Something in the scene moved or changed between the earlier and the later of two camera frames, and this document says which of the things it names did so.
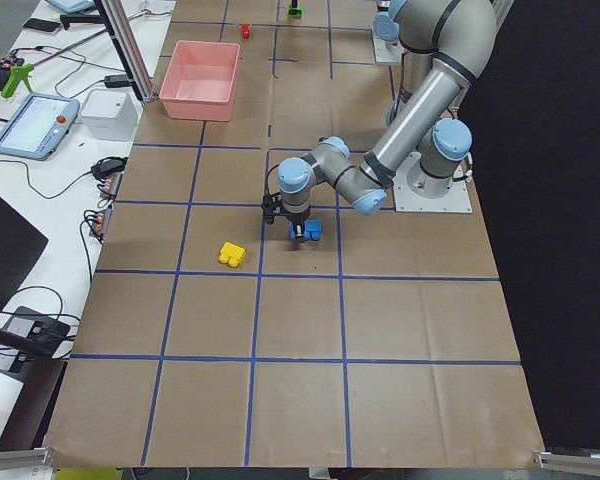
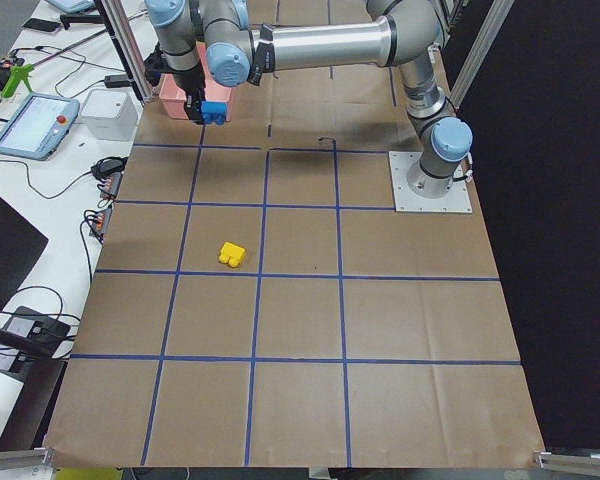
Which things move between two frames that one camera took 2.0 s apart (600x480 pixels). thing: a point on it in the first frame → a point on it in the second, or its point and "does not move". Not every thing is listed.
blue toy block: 312,230 → 214,112
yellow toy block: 231,253 does not move
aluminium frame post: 127,46 does not move
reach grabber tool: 20,72 does not move
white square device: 110,114 does not move
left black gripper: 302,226 → 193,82
